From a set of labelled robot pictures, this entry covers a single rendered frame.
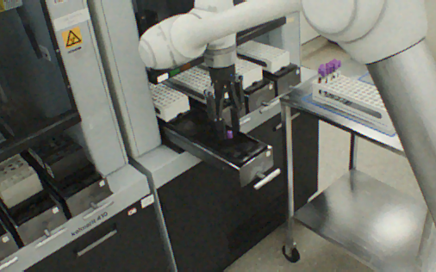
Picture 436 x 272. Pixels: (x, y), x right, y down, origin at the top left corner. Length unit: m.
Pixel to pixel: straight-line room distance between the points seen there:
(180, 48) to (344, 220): 1.07
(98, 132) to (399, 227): 1.16
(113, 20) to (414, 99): 0.87
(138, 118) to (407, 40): 0.95
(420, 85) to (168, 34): 0.59
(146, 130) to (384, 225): 0.98
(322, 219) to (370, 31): 1.27
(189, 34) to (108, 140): 0.51
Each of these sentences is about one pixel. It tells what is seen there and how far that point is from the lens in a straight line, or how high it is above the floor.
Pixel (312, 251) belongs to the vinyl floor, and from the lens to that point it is 2.11.
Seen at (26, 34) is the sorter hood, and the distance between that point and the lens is 1.19.
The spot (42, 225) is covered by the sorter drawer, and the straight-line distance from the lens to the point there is 1.32.
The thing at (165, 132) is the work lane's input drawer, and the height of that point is 0.78.
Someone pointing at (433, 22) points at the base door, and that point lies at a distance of 3.46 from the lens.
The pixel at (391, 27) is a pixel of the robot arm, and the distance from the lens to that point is 0.67.
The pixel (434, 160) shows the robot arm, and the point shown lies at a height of 1.15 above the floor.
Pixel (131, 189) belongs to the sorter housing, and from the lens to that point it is 1.41.
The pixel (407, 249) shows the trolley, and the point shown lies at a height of 0.28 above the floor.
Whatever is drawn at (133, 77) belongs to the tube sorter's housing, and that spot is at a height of 1.01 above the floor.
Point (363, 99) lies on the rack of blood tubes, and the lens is 1.42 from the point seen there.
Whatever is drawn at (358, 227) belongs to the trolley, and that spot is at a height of 0.28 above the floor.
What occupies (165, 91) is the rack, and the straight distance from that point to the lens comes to 1.59.
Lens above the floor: 1.58
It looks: 33 degrees down
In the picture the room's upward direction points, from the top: 8 degrees counter-clockwise
